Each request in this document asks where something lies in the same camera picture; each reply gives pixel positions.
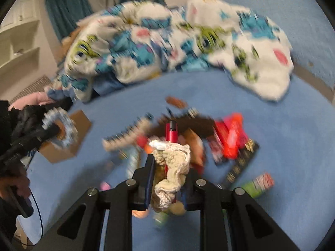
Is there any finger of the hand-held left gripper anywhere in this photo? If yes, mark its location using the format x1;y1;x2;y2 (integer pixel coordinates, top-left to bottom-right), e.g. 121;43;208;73
14;125;62;150

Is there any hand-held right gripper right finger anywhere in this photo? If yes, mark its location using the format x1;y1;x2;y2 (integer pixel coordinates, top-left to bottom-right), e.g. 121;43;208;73
180;168;302;251

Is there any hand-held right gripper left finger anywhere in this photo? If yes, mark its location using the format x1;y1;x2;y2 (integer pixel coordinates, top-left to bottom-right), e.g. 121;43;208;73
33;154;156;251

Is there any blue-grey knitted scrunchie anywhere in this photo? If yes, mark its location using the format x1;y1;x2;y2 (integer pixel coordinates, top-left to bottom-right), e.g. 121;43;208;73
42;108;78;149

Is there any beige crocheted scrunchie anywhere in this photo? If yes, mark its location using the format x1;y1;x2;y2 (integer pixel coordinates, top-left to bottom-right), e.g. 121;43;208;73
149;142;191;212

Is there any brown cardboard box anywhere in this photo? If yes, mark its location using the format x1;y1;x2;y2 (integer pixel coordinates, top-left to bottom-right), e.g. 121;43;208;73
38;110;93;164

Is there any person's left hand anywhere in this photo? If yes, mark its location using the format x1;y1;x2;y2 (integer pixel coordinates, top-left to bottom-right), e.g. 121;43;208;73
0;174;31;200

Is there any pink cloth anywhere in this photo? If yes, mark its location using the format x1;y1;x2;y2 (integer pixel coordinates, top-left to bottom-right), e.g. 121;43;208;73
8;91;57;110

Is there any white radiator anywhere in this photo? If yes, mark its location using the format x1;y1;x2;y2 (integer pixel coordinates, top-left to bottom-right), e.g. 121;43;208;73
9;75;51;102

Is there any orange triangular packet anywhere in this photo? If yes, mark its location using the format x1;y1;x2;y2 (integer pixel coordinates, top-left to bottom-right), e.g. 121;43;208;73
183;128;206;174

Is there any white fluffy hair clip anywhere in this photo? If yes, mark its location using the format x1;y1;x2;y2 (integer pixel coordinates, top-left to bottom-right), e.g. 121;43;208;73
102;114;155;152

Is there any red lighter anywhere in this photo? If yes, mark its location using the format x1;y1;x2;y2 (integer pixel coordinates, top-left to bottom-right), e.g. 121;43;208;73
164;120;179;144

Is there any dark red packet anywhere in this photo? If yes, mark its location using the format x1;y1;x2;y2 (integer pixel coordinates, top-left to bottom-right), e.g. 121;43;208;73
209;122;231;165

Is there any black box with gold print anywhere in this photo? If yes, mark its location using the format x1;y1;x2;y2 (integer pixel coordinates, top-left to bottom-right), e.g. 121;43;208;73
222;140;261;189

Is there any green and red can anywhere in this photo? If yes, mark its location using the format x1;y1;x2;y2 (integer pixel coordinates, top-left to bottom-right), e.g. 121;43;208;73
241;173;275;198

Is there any brown fluffy hair clip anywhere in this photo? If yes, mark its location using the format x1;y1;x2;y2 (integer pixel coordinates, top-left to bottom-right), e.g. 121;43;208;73
157;107;215;136

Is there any red snack packet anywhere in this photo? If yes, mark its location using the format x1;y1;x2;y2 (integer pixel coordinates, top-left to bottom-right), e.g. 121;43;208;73
222;113;249;160

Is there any blue pillow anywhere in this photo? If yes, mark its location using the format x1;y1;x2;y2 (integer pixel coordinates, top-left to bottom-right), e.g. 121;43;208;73
91;74;123;97

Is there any brown snack bar packet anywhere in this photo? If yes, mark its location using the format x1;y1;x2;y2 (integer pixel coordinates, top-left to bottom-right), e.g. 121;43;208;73
165;96;187;109

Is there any brown plush toy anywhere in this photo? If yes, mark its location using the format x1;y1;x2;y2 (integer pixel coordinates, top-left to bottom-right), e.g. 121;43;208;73
61;29;81;55

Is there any cartoon printed blanket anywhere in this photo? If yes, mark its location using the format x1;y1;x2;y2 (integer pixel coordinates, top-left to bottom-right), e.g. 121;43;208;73
44;0;295;104

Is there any white wall shelf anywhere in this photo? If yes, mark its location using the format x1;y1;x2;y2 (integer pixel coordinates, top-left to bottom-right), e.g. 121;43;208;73
0;0;42;76

